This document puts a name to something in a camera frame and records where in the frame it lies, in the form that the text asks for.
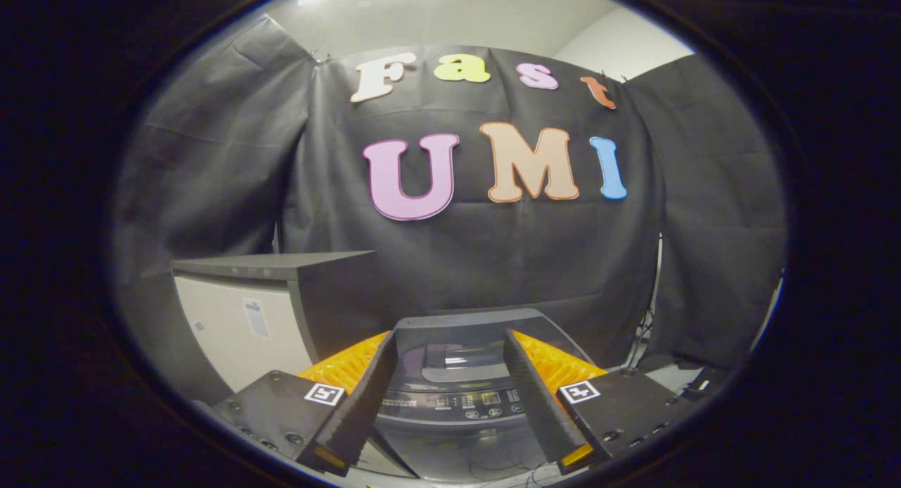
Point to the black power strip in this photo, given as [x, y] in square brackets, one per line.
[704, 384]

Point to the grey washing machine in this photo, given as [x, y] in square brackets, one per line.
[450, 432]

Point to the black backdrop cloth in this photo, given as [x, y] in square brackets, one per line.
[493, 263]

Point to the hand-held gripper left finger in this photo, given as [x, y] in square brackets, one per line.
[362, 396]

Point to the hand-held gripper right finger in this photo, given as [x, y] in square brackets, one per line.
[535, 396]

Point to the grey and white cabinet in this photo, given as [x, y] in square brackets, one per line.
[239, 326]

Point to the white stand pole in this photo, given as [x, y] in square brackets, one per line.
[659, 284]

